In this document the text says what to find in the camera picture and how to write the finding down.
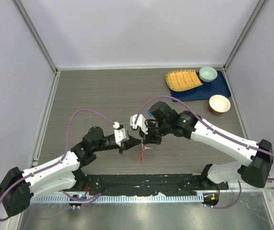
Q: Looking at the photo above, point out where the right aluminium frame post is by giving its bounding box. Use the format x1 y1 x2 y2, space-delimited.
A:
223 0 268 71

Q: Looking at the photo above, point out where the purple cable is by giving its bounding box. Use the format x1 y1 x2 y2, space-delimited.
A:
137 95 274 208
0 109 115 222

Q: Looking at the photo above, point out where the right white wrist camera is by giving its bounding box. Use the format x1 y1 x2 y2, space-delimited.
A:
129 114 148 134

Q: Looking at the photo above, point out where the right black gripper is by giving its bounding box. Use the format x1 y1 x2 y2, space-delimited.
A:
139 120 171 145

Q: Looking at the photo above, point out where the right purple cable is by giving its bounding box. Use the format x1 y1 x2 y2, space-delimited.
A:
137 95 274 208

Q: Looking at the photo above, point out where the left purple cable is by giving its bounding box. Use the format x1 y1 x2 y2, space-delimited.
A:
0 109 115 222

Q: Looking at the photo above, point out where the brown white bowl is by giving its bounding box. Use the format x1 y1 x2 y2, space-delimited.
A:
209 94 231 114

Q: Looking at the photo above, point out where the light green bowl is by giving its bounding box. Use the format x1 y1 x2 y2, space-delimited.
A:
199 67 217 82

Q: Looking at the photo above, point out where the left aluminium frame post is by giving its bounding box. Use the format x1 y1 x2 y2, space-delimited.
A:
12 0 58 75

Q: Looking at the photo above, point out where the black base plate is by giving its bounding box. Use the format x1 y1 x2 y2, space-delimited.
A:
84 173 229 196

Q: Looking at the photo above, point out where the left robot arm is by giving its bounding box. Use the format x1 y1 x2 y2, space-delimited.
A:
0 126 142 221

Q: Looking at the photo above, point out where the aluminium frame post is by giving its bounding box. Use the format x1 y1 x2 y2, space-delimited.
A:
223 0 268 71
12 0 58 75

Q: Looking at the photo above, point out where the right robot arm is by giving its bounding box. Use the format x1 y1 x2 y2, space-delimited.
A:
145 101 274 189

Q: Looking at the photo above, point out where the yellow woven bamboo plate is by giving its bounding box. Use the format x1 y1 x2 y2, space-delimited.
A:
165 69 203 92

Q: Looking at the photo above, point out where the dark blue tray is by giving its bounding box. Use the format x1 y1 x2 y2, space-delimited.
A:
170 71 231 102

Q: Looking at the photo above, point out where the white slotted cable duct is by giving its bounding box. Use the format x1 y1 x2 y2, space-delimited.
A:
34 193 204 204

